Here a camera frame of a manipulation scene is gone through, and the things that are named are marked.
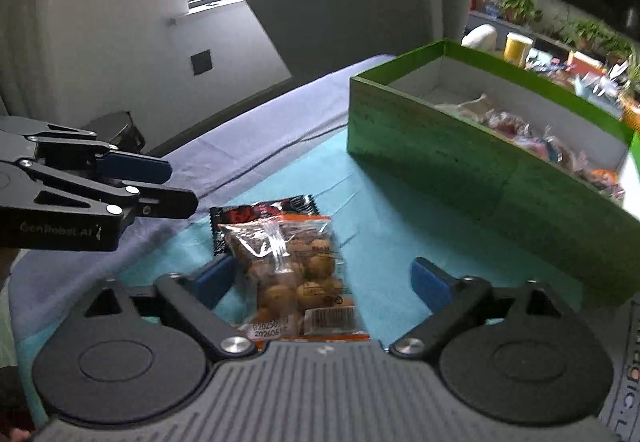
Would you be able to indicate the orange tissue box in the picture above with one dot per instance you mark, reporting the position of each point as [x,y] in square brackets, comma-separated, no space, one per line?
[582,61]

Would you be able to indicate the yellow wicker basket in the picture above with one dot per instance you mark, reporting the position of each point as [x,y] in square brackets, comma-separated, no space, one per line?
[632,115]

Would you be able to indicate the teal mat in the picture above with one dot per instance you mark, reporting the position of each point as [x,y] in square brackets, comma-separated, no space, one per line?
[390,232]

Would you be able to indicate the clear packet of round nuts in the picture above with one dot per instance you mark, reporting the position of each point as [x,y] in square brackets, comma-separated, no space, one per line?
[300,272]

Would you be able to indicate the pile of snack packets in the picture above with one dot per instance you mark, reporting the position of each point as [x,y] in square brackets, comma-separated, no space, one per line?
[510,125]

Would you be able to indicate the blue plastic basket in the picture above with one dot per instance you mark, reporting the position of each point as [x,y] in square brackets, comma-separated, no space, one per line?
[595,90]

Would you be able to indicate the pale lavender cloth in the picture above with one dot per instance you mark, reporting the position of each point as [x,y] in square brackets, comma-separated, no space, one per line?
[250,132]

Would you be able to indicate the black wall socket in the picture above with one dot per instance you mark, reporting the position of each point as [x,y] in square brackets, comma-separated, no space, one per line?
[201,62]

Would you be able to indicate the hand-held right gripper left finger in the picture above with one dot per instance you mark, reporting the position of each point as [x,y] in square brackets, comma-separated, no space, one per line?
[215,279]

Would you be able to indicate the black and red snack packet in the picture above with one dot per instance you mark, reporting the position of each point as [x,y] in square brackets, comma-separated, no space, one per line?
[250,211]

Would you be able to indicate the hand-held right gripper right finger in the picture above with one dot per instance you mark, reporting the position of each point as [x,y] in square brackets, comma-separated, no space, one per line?
[427,279]

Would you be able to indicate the light curtain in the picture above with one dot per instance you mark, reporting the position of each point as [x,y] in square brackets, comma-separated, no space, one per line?
[30,22]

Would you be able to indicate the black round device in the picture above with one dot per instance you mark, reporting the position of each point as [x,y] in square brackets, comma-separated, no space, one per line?
[117,130]

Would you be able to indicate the bushy green potted plant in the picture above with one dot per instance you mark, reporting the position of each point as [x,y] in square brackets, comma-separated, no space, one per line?
[517,2]

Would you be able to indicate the grey armchair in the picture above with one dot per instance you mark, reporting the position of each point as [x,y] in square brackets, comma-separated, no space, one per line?
[350,12]

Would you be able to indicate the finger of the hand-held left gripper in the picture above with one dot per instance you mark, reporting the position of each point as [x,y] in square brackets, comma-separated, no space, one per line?
[135,167]
[165,204]

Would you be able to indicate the green cardboard box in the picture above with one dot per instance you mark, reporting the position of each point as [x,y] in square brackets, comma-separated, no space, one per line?
[450,157]

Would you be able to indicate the yellow can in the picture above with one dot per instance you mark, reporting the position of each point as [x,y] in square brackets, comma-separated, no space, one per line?
[517,50]

